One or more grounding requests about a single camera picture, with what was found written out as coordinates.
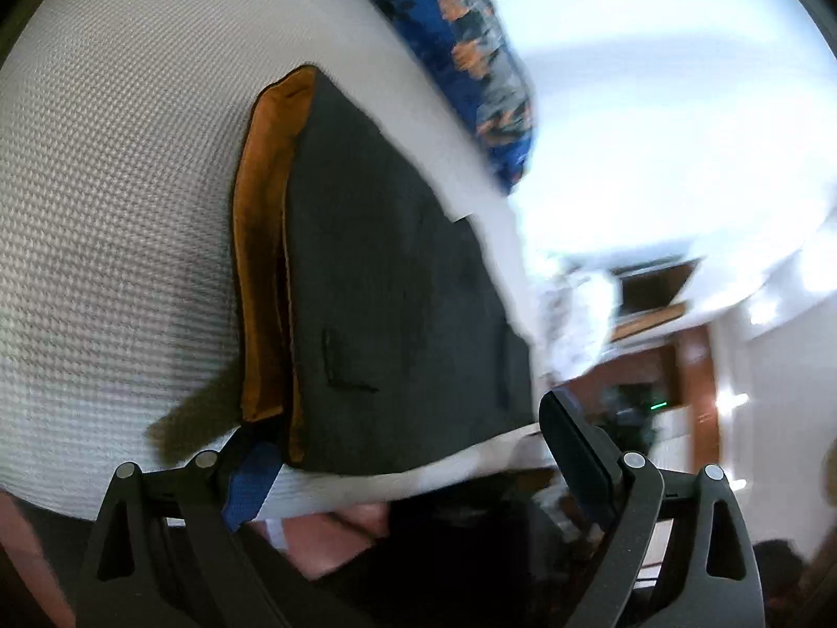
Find black pants with orange lining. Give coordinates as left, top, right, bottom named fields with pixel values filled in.
left=229, top=65, right=545, bottom=476

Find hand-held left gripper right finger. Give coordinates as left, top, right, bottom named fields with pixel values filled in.
left=539, top=389, right=766, bottom=628

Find white dotted quilt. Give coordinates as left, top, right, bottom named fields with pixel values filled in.
left=535, top=262, right=624, bottom=382

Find brown wooden cabinet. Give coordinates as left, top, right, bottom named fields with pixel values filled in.
left=608, top=258, right=728, bottom=454

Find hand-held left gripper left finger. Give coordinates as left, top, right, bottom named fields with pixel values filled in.
left=75, top=425, right=290, bottom=628

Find blue dog-print blanket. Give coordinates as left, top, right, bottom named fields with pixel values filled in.
left=323, top=0, right=538, bottom=196

